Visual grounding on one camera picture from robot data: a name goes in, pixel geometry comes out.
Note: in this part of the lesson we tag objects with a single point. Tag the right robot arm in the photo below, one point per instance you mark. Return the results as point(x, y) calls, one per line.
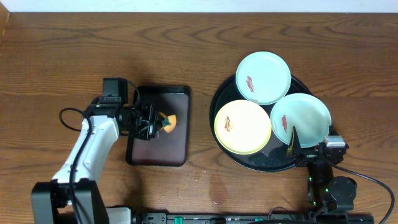
point(333, 196)

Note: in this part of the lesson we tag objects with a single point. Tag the black round tray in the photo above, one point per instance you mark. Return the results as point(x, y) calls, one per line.
point(271, 158)

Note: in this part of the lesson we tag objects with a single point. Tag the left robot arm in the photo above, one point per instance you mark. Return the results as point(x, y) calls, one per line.
point(73, 194)

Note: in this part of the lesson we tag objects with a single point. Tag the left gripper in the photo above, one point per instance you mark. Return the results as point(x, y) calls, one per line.
point(149, 125)

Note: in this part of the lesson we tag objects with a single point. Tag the green and orange sponge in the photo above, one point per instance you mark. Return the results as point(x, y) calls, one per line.
point(168, 122)

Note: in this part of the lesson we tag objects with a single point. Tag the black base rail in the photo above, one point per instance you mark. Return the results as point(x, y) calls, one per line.
point(248, 218)

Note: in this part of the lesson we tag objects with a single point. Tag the light blue plate far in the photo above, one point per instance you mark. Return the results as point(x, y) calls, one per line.
point(263, 78)

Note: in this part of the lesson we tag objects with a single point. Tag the light blue plate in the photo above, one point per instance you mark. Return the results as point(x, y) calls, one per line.
point(306, 113)
point(263, 78)

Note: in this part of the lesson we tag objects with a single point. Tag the black rectangular water tray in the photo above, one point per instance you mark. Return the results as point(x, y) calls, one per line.
point(163, 149)

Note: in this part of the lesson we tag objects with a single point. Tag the light blue plate near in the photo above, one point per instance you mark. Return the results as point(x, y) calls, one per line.
point(306, 113)

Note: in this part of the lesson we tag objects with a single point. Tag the yellow plate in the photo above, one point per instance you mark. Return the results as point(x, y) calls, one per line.
point(242, 127)

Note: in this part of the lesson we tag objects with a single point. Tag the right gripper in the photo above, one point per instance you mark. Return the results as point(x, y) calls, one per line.
point(307, 156)

